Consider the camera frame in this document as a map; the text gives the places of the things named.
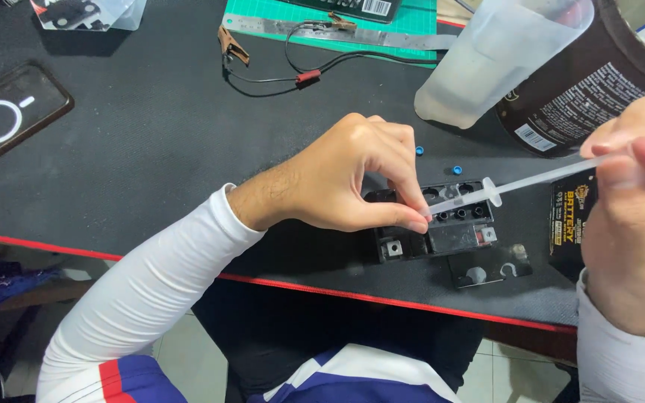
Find person's left hand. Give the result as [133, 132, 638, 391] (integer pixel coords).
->
[227, 113, 431, 234]

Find person's right hand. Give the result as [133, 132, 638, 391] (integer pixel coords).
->
[579, 87, 645, 337]

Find clear plastic syringe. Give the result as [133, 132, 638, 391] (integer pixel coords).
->
[422, 151, 634, 219]

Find black battery carton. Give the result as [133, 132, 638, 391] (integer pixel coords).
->
[548, 169, 599, 282]

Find person's black trousers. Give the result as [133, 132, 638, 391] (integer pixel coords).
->
[191, 278, 486, 403]

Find black battery cover strip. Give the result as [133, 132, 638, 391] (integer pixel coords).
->
[448, 243, 534, 290]

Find small black battery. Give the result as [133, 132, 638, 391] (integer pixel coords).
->
[364, 179, 498, 264]

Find steel ruler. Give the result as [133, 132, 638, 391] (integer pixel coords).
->
[222, 13, 459, 51]

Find brown alligator clip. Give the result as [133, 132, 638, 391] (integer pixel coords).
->
[217, 25, 251, 69]
[303, 12, 358, 32]

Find dark brown labelled canister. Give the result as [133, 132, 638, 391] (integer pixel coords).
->
[495, 0, 645, 159]

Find black desk mat red edge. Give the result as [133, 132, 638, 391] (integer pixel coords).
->
[0, 0, 581, 336]

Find black box with barcode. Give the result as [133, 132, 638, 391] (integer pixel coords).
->
[277, 0, 405, 24]

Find person's white blue jersey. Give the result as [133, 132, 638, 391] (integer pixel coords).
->
[99, 343, 460, 403]

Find green cutting mat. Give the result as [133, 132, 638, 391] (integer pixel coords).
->
[221, 0, 439, 69]

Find clear plastic measuring jug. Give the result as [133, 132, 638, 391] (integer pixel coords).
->
[414, 0, 596, 131]

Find clear bag with black part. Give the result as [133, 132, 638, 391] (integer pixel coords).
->
[29, 0, 148, 32]

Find blue cloth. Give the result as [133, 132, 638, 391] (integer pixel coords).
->
[0, 264, 61, 320]

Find black cable with red sleeve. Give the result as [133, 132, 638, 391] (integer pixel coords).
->
[223, 20, 448, 99]

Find black phone with ring case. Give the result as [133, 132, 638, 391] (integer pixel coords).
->
[0, 62, 75, 181]

